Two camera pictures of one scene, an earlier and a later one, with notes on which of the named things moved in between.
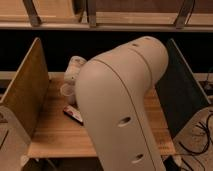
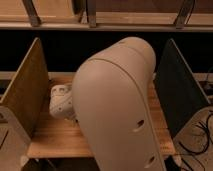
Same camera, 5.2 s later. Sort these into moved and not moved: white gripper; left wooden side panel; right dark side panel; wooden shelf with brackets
Moved: white gripper
Not moved: wooden shelf with brackets; left wooden side panel; right dark side panel
